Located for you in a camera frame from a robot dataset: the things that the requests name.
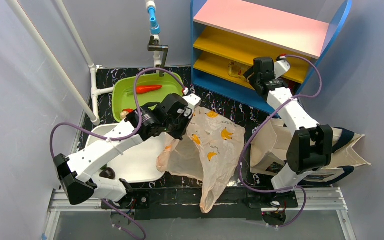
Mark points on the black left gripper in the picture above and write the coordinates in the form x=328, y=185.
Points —
x=181, y=127

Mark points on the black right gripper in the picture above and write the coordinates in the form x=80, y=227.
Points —
x=254, y=79

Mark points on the yellow snack packet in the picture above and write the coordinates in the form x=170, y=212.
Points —
x=237, y=70

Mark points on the banana print plastic bag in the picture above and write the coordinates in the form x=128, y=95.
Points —
x=209, y=152

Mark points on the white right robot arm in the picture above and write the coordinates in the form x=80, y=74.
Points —
x=311, y=145

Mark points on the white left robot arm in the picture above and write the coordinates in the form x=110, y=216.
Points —
x=79, y=172

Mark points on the beige canvas tote bag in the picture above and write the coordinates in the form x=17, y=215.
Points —
x=268, y=154

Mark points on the orange toy carrot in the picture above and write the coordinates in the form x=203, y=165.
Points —
x=143, y=89

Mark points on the red toy chili pepper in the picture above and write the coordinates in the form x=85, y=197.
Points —
x=127, y=110

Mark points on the colourful wooden shelf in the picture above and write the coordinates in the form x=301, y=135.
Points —
x=226, y=31

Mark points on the beige toy mushroom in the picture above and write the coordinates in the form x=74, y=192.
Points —
x=123, y=115

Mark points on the green plastic basin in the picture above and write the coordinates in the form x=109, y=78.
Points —
x=122, y=96

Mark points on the white plastic basin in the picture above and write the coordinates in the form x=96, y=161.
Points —
x=138, y=164

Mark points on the white pipe faucet stand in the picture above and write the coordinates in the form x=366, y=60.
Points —
x=160, y=51

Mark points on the dark toy avocado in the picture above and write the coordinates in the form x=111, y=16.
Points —
x=108, y=173

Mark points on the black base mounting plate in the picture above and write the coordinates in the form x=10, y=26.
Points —
x=184, y=203

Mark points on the white diagonal pole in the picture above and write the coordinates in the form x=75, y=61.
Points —
x=19, y=11

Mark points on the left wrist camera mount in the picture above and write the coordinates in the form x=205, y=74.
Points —
x=193, y=101

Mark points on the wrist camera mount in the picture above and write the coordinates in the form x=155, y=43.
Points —
x=281, y=66
x=193, y=101

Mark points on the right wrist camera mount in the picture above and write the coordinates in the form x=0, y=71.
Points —
x=281, y=66

